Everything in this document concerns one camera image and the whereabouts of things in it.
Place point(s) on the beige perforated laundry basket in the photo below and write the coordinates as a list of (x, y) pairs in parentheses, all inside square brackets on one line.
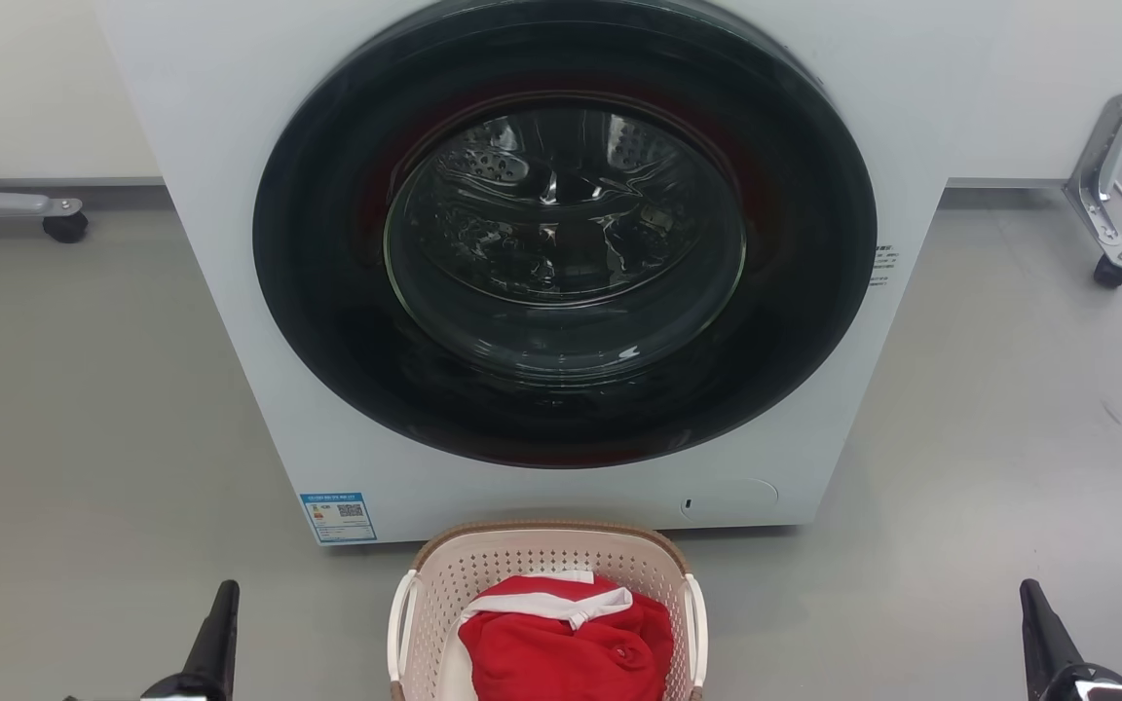
[(522, 553)]

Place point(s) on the black round washing machine door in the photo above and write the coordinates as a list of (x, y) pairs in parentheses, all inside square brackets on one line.
[(327, 292)]

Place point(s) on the blue energy label sticker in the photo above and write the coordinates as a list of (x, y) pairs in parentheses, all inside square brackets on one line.
[(338, 516)]

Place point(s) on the red garment with white trim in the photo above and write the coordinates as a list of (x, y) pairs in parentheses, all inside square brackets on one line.
[(571, 652)]

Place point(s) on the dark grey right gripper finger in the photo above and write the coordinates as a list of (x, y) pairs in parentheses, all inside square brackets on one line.
[(1043, 633)]

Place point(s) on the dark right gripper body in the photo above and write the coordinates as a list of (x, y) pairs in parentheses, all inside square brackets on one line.
[(1087, 683)]

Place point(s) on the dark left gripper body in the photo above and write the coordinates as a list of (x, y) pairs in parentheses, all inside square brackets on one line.
[(196, 688)]

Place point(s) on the black caster wheel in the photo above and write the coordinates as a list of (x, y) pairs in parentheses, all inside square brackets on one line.
[(1111, 272), (65, 227)]

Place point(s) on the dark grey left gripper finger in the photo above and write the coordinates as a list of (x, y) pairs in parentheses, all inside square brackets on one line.
[(215, 633)]

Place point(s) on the white washing machine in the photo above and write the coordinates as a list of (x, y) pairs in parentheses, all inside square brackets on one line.
[(230, 292)]

